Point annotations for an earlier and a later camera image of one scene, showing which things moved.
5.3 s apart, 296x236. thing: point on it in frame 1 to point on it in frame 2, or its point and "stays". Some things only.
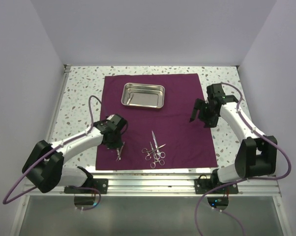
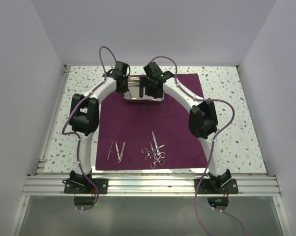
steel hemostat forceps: [161, 161] stays
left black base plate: [101, 184] stays
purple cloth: [158, 137] stays
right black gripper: [200, 104] to [144, 82]
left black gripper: [116, 144] to [125, 88]
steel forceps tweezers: [119, 151] to [109, 149]
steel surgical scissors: [162, 154] stays
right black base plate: [201, 185] stays
